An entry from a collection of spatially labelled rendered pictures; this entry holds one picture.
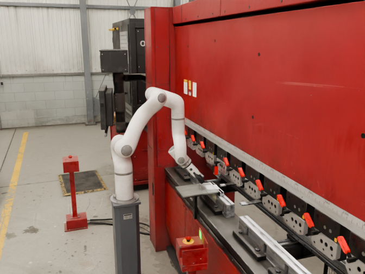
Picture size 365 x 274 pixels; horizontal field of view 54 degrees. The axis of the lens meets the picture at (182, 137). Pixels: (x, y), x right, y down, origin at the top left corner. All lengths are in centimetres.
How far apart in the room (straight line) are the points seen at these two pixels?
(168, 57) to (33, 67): 645
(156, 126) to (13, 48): 655
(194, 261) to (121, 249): 53
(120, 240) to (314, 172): 141
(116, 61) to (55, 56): 616
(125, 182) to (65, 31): 728
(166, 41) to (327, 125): 200
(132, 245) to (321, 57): 170
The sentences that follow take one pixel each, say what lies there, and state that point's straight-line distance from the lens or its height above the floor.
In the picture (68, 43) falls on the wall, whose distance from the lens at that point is 939.
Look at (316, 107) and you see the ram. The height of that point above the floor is 176.
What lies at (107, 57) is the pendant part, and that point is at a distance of 328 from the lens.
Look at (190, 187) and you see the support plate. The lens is 261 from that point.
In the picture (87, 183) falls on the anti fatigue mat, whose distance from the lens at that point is 550.
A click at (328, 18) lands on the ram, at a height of 209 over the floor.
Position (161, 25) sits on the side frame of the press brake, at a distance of 320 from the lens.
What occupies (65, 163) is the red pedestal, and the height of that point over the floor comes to 79.
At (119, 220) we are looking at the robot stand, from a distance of 244.
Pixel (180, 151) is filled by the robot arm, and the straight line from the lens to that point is 237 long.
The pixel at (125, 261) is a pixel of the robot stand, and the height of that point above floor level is 58.
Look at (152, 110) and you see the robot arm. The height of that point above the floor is 160.
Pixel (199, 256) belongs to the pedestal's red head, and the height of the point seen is 76.
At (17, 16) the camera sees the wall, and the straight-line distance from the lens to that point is 939.
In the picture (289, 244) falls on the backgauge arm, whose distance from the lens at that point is 232.
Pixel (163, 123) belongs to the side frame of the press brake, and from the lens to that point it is 327.
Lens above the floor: 201
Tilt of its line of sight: 15 degrees down
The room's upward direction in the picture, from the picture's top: straight up
